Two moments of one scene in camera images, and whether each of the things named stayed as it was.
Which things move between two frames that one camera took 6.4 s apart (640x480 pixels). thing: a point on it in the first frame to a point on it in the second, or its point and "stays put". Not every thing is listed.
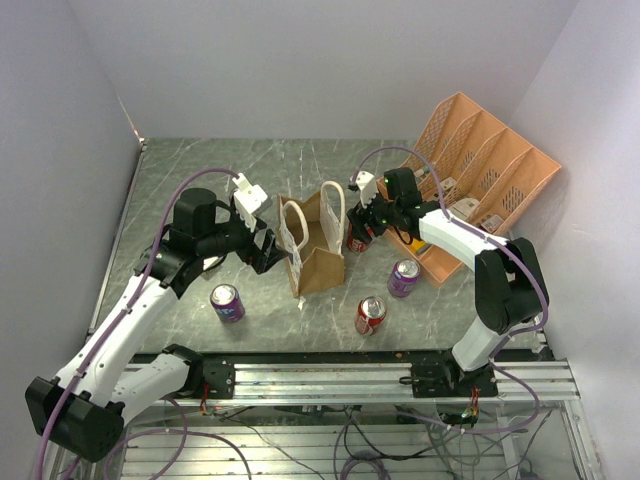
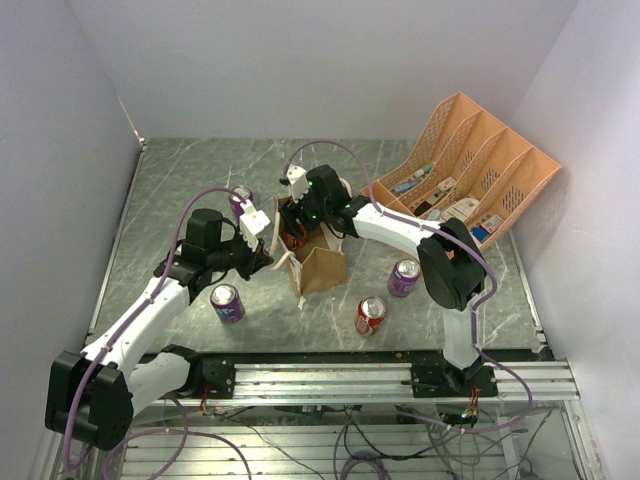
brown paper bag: x=311 y=235 stays put
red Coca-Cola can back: x=355 y=244 to x=293 y=242
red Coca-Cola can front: x=370 y=314 stays put
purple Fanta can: x=403 y=277 stays put
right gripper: x=358 y=216 to x=291 y=211
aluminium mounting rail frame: x=359 y=421 stays put
